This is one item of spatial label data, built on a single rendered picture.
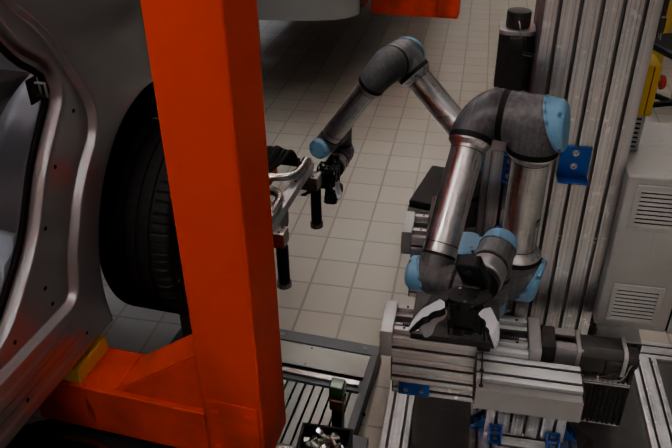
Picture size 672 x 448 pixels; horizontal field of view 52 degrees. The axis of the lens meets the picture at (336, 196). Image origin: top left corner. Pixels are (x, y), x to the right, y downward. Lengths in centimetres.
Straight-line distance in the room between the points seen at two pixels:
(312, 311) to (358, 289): 26
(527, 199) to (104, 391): 119
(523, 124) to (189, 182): 71
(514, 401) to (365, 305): 145
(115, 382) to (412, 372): 81
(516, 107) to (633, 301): 71
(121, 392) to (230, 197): 76
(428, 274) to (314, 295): 180
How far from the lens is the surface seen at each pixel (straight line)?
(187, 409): 187
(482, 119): 154
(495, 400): 186
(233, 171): 135
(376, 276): 336
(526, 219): 165
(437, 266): 149
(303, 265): 344
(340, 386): 191
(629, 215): 185
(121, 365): 203
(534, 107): 153
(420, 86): 229
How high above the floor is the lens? 203
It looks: 31 degrees down
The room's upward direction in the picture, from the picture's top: 1 degrees counter-clockwise
